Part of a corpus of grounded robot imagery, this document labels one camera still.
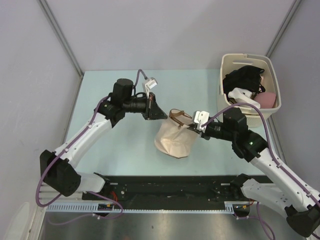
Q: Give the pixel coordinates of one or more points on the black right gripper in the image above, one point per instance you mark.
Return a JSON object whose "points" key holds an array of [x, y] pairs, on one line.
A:
{"points": [[202, 134]]}

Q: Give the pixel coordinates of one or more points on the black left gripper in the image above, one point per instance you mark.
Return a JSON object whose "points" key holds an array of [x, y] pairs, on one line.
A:
{"points": [[153, 111]]}

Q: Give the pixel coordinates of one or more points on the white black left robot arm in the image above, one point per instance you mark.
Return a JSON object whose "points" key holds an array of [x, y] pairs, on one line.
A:
{"points": [[58, 168]]}

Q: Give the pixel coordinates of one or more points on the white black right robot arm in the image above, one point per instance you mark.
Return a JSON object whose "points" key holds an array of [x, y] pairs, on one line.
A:
{"points": [[292, 198]]}

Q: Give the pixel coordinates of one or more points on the pink bra cup in basket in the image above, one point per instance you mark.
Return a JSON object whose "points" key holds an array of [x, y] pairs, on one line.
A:
{"points": [[265, 99]]}

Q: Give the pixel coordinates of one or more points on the cream plastic laundry basket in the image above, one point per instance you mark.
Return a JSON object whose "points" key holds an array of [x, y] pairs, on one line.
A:
{"points": [[234, 61]]}

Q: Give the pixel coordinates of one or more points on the white garment in basket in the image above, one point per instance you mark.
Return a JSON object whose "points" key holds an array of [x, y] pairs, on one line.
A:
{"points": [[243, 97]]}

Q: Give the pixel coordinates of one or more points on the black garment in basket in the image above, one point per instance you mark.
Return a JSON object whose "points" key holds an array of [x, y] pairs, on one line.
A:
{"points": [[247, 77]]}

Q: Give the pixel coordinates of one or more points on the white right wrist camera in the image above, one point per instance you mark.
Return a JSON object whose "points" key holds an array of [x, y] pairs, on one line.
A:
{"points": [[200, 118]]}

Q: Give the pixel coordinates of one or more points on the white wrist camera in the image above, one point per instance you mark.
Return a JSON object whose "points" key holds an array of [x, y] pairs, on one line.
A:
{"points": [[148, 84], [200, 118]]}

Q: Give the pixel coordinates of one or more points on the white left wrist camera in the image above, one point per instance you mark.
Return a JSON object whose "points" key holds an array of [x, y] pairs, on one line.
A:
{"points": [[148, 84]]}

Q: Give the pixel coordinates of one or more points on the grey slotted cable duct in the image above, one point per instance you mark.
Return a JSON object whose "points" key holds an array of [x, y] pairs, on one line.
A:
{"points": [[226, 207]]}

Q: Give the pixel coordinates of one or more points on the aluminium frame post right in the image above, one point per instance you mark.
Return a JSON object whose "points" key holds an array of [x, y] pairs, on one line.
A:
{"points": [[294, 8]]}

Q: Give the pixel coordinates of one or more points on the aluminium frame post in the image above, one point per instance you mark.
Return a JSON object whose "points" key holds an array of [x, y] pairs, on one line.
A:
{"points": [[54, 24], [294, 8]]}

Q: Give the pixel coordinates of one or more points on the aluminium frame post left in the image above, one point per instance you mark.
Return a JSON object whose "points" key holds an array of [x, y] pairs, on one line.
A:
{"points": [[54, 24]]}

